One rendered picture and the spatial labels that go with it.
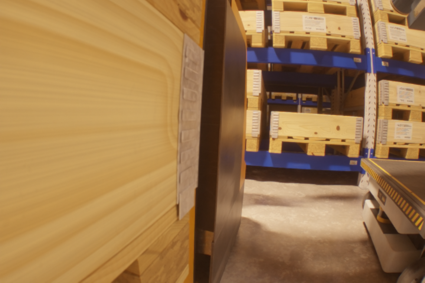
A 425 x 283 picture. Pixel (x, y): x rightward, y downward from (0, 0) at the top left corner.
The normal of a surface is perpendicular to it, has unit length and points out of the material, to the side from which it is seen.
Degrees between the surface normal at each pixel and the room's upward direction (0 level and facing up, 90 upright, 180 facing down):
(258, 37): 90
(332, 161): 90
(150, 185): 90
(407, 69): 90
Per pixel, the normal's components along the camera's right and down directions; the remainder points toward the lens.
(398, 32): -0.27, 0.03
